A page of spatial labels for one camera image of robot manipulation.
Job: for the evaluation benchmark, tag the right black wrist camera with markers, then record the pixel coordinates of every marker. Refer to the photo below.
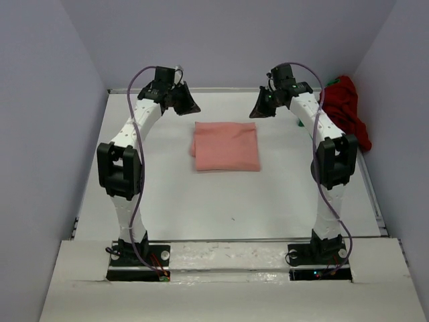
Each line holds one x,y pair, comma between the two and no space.
282,76

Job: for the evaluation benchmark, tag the red t shirt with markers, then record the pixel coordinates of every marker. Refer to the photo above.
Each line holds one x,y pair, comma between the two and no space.
351,123

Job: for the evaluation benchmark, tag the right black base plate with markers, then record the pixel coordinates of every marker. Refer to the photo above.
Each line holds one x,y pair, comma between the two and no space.
305,266

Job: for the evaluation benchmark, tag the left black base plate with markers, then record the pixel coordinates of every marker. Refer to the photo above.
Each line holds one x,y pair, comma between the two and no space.
126,267

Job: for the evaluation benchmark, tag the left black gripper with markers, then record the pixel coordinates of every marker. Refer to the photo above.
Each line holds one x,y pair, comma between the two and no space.
190,106

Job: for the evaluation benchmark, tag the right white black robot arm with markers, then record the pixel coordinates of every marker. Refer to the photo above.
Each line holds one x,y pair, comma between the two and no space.
334,157

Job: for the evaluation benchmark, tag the pink t shirt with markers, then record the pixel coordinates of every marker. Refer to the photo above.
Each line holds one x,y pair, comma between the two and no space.
229,146

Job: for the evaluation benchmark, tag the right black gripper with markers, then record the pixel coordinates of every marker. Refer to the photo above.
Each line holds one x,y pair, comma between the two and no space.
261,109

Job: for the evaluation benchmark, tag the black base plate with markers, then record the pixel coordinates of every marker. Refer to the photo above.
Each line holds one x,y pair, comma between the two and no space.
126,267
305,266

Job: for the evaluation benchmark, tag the green t shirt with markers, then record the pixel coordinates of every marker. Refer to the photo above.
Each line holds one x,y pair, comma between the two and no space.
334,96

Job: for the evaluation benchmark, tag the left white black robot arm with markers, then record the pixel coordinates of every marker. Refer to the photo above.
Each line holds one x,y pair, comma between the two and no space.
121,162

